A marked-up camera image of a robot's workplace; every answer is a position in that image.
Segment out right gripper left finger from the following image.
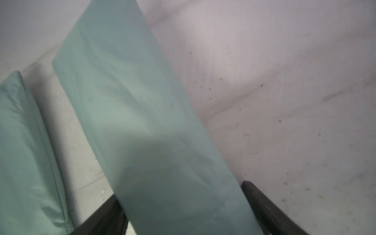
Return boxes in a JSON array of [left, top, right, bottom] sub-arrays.
[[72, 195, 128, 235]]

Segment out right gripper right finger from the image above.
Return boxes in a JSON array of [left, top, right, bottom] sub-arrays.
[[241, 181, 308, 235]]

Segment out green umbrella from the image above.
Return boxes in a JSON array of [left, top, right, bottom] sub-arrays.
[[52, 1, 262, 235]]

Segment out green umbrella sleeve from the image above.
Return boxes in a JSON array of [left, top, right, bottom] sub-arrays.
[[1, 71, 74, 235]]

